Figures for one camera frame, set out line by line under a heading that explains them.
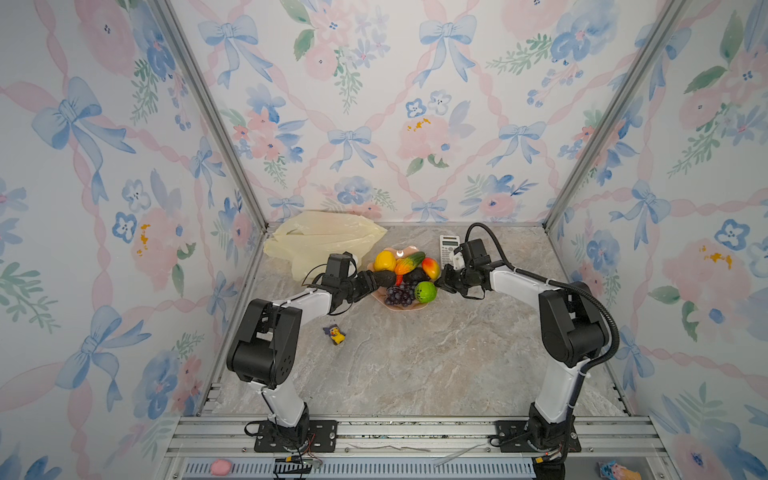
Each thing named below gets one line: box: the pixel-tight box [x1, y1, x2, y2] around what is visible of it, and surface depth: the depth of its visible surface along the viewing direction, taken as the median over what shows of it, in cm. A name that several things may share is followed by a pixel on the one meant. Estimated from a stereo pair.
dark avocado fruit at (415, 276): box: [403, 267, 430, 288], surface depth 100 cm
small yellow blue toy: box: [322, 324, 347, 345], surface depth 91 cm
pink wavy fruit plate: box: [371, 286, 429, 311], surface depth 95 cm
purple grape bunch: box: [385, 285, 415, 307], surface depth 94 cm
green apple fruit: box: [414, 281, 437, 304], surface depth 92 cm
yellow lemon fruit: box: [374, 250, 397, 271], surface depth 100 cm
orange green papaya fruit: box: [394, 251, 426, 275], surface depth 100 cm
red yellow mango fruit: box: [422, 257, 441, 281], surface depth 97 cm
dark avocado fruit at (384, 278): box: [373, 270, 396, 288], surface depth 96 cm
